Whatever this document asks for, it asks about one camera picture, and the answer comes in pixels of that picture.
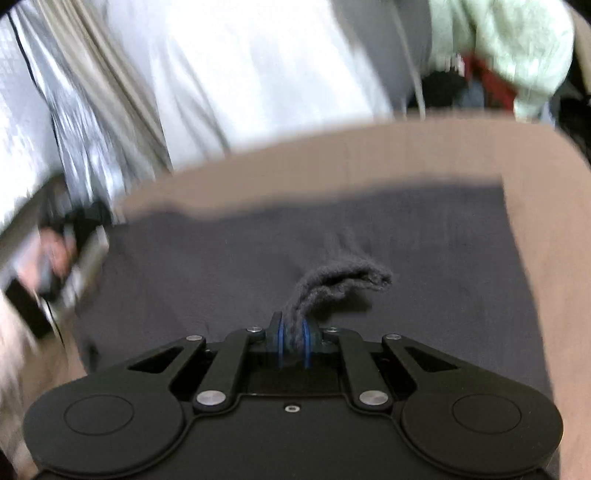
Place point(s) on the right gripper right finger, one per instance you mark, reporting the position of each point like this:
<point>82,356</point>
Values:
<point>367,390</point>

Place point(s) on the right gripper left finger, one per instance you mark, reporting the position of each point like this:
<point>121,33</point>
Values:
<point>218,389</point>

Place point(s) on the dark grey knit sweater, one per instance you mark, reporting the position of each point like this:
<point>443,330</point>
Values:
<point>435,263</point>

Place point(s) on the person's left hand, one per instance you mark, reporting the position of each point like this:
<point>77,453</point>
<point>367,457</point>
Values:
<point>36,274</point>

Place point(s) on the white curtain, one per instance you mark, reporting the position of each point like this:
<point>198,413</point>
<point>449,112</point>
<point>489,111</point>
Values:
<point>98,97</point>

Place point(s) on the brown bed sheet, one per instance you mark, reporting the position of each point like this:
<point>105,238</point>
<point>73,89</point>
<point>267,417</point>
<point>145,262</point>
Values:
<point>450,419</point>

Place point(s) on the red garment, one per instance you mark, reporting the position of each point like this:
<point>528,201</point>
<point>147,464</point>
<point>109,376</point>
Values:
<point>496,92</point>

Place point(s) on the pale green quilted jacket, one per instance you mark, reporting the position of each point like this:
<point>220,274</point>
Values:
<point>528,44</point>

